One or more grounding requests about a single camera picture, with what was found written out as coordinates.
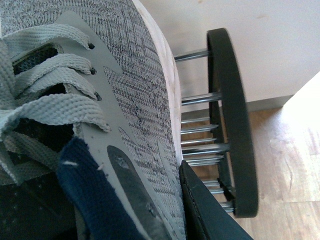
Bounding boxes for black metal shoe rack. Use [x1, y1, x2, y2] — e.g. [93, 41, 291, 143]
[175, 28, 259, 218]

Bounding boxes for grey knit sneaker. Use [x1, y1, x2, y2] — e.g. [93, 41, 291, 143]
[0, 0, 187, 240]

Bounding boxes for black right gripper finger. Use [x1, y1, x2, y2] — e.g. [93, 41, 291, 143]
[179, 160, 252, 240]

